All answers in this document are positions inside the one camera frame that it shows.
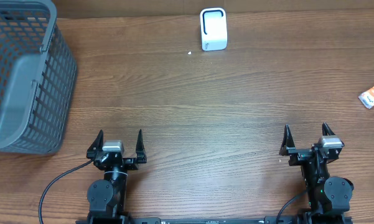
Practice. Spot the dark grey plastic basket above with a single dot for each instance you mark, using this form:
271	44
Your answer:
37	78

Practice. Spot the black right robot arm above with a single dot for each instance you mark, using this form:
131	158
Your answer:
328	196

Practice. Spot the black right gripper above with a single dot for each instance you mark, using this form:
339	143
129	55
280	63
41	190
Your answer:
299	154

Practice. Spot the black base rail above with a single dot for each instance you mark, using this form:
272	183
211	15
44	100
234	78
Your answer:
265	220

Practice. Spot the small orange tissue box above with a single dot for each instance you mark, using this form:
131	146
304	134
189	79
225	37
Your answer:
367	98

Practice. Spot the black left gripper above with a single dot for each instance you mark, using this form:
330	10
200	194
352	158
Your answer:
140	158

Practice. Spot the white barcode scanner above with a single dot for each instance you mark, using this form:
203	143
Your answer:
213	26

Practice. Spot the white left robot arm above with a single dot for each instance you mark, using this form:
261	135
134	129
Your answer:
107	196

